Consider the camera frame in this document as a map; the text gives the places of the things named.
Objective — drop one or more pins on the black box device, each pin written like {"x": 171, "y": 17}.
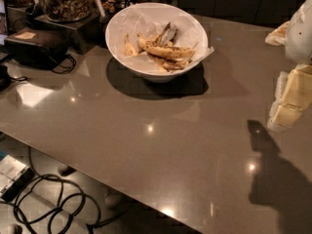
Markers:
{"x": 40, "y": 49}

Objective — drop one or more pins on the small banana piece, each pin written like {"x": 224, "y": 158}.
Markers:
{"x": 130, "y": 50}

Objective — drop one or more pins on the glass jar of nuts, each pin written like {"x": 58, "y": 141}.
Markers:
{"x": 66, "y": 10}

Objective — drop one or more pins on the brown spotted banana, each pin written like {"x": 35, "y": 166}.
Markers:
{"x": 169, "y": 64}

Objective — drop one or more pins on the spotted yellow banana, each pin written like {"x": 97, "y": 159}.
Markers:
{"x": 169, "y": 52}

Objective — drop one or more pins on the white bowl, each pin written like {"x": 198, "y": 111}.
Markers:
{"x": 156, "y": 75}

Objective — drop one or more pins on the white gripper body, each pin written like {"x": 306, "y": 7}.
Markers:
{"x": 300, "y": 33}

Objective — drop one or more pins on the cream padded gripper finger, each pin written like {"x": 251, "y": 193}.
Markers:
{"x": 292, "y": 96}

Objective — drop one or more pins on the black metal stand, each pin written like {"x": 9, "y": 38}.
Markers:
{"x": 83, "y": 34}

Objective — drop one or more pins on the white power adapter box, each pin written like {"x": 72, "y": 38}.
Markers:
{"x": 14, "y": 176}

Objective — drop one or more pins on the white paper liner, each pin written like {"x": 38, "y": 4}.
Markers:
{"x": 136, "y": 23}

